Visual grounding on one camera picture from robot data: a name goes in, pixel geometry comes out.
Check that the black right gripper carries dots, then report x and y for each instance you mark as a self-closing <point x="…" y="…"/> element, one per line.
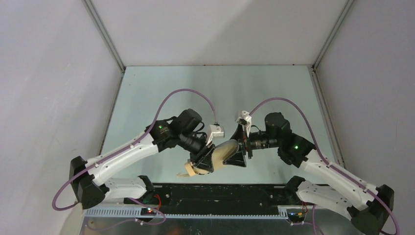
<point x="244" y="142"/>

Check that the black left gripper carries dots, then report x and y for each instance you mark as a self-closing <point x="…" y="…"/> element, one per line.
<point x="207" y="152"/>

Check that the beige umbrella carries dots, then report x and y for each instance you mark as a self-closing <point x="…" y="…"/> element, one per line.
<point x="221" y="152"/>

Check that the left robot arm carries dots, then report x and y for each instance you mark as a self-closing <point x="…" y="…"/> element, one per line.
<point x="93" y="181"/>

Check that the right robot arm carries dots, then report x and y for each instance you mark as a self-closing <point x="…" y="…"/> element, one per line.
<point x="365" y="205"/>

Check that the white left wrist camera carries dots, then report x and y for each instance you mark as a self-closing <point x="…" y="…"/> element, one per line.
<point x="214" y="131"/>

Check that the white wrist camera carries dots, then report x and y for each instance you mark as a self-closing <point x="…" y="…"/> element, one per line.
<point x="244" y="118"/>
<point x="214" y="131"/>

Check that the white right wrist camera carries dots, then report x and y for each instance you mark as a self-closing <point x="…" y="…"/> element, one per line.
<point x="244" y="118"/>

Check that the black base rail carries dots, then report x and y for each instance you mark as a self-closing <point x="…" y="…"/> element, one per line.
<point x="228" y="199"/>

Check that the grey slotted cable duct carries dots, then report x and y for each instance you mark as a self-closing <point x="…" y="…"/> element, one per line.
<point x="140" y="212"/>

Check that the aluminium frame rail right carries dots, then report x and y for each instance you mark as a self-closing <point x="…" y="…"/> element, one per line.
<point x="317" y="85"/>

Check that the aluminium frame rail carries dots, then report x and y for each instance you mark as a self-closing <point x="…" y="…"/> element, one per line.
<point x="103" y="32"/>
<point x="317" y="85"/>

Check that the aluminium frame rail left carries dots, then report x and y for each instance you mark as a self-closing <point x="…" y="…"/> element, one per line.
<point x="103" y="32"/>

